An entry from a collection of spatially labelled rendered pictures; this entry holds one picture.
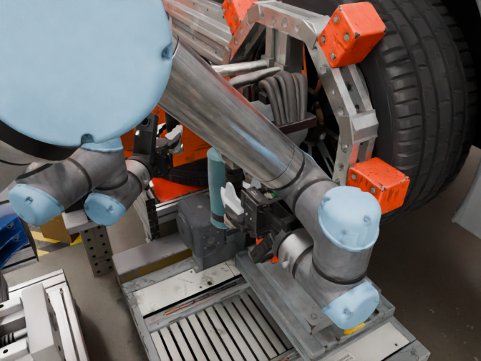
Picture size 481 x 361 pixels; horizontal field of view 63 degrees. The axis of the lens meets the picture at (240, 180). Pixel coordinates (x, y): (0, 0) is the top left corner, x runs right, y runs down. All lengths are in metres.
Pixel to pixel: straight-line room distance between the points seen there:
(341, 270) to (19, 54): 0.42
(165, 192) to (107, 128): 1.50
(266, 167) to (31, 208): 0.37
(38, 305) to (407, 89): 0.75
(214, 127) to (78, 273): 1.48
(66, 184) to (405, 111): 0.62
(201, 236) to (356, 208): 0.96
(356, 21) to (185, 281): 1.19
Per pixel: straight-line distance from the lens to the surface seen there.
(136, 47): 0.25
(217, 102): 0.46
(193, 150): 1.44
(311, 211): 0.53
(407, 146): 0.82
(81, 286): 1.82
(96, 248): 1.73
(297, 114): 0.74
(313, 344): 1.39
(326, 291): 0.56
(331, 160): 1.01
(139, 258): 1.67
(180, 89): 0.44
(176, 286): 1.61
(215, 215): 1.20
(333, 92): 0.80
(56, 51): 0.25
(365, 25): 0.76
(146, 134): 0.91
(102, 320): 1.68
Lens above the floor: 1.31
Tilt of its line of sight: 35 degrees down
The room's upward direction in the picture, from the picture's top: straight up
